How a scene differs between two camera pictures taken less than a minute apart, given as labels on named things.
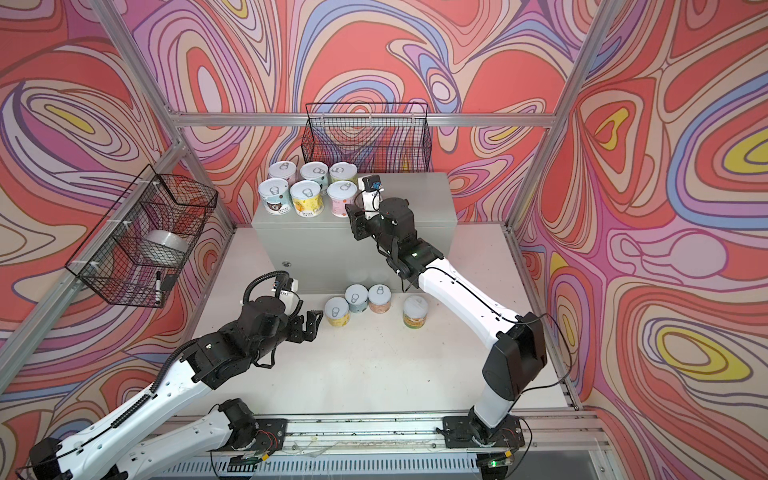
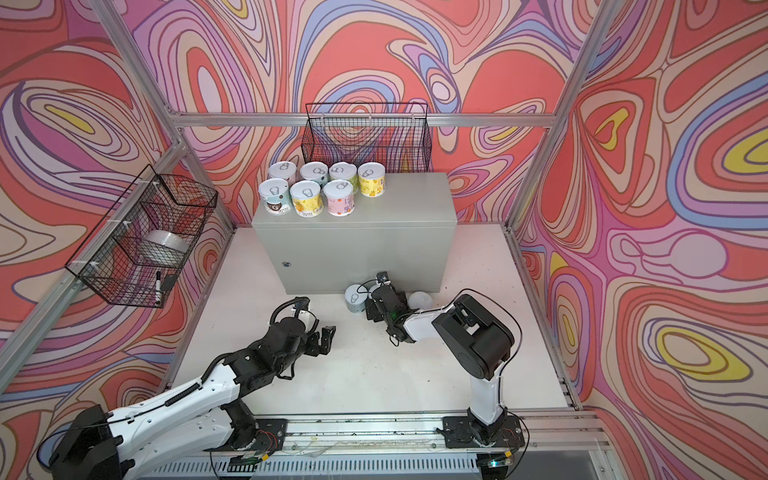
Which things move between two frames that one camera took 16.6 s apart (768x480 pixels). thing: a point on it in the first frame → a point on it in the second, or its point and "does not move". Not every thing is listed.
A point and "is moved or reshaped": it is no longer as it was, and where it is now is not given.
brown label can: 315,171 does not move
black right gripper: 358,221 → 373,311
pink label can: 341,193 does not move
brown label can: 274,194 does not move
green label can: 343,171 does not move
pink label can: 283,170 does not move
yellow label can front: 307,198 does not move
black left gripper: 300,335 → 326,341
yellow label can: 337,312 is moved or reshaped
